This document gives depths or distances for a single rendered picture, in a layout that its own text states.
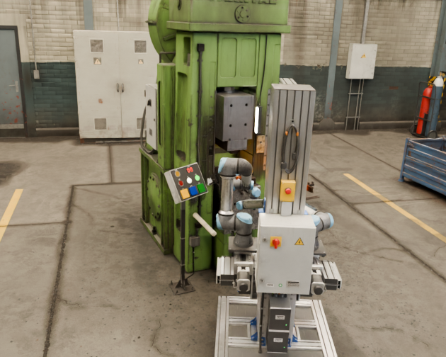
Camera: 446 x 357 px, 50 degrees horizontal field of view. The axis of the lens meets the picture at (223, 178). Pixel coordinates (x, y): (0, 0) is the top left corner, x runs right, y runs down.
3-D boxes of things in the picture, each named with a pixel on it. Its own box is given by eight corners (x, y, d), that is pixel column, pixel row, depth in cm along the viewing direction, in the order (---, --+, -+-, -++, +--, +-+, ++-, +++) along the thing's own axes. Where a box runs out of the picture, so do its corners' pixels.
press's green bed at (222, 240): (255, 270, 481) (258, 228, 466) (221, 278, 466) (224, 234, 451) (231, 247, 528) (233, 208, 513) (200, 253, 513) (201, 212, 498)
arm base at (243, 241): (253, 248, 350) (254, 236, 347) (233, 247, 350) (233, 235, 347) (253, 239, 364) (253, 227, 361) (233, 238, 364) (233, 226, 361)
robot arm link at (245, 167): (254, 156, 340) (253, 180, 386) (239, 156, 341) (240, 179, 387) (253, 171, 336) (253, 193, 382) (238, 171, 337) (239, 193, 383)
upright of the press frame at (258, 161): (268, 257, 509) (284, 32, 434) (247, 261, 498) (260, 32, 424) (249, 240, 546) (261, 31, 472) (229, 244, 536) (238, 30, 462)
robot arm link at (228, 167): (235, 233, 347) (238, 159, 337) (214, 231, 349) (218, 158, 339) (236, 228, 359) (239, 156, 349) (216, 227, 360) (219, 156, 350)
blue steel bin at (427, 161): (496, 202, 689) (507, 155, 666) (453, 207, 664) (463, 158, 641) (436, 176, 796) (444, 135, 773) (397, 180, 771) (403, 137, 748)
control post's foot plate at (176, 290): (197, 291, 442) (197, 282, 439) (174, 296, 433) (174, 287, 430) (188, 280, 460) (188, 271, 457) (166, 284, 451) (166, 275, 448)
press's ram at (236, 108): (260, 138, 442) (262, 95, 429) (222, 141, 426) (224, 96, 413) (239, 128, 477) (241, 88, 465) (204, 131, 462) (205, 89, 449)
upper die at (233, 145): (246, 149, 439) (247, 139, 436) (227, 151, 431) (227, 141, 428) (227, 138, 475) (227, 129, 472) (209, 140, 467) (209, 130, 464)
